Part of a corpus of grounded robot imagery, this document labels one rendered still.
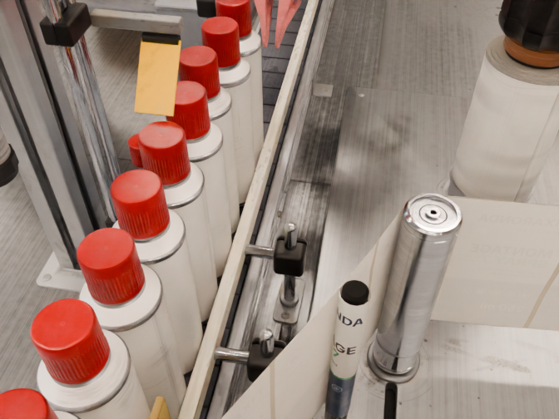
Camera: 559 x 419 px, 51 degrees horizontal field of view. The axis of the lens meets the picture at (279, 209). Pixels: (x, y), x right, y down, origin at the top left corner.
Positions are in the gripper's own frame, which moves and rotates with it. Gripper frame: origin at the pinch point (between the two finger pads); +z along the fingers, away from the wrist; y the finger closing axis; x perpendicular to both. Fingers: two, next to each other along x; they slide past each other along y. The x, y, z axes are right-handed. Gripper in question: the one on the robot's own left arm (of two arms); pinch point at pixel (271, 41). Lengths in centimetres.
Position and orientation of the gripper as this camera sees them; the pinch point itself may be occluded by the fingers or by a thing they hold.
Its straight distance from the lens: 81.3
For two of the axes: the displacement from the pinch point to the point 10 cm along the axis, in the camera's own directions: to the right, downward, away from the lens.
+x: 1.5, -1.0, 9.8
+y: 9.8, 1.3, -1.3
